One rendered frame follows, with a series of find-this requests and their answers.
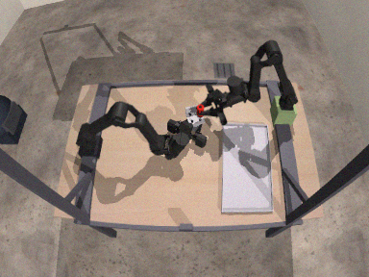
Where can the red screwdriver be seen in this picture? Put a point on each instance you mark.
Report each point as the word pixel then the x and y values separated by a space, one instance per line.
pixel 200 108

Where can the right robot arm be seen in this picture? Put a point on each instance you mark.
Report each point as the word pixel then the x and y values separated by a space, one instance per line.
pixel 235 84

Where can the grey cylinder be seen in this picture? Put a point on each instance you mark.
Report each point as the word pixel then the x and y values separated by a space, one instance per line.
pixel 195 128

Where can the grey metal bracket with holes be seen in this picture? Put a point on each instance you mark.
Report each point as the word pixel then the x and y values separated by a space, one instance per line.
pixel 193 116

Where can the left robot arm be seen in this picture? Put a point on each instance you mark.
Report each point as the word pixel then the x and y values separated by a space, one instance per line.
pixel 117 115

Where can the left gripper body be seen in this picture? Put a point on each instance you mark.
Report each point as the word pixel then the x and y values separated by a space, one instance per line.
pixel 200 140

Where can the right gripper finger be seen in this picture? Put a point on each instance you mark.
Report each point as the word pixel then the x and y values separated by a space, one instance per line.
pixel 206 102
pixel 209 112

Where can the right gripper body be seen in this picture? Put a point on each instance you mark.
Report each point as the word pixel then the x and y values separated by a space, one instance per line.
pixel 221 115

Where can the grey rectangular table frame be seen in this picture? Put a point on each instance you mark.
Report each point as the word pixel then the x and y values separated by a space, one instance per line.
pixel 284 140

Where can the white shallow rectangular tray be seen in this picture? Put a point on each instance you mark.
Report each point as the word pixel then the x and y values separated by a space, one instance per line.
pixel 247 169

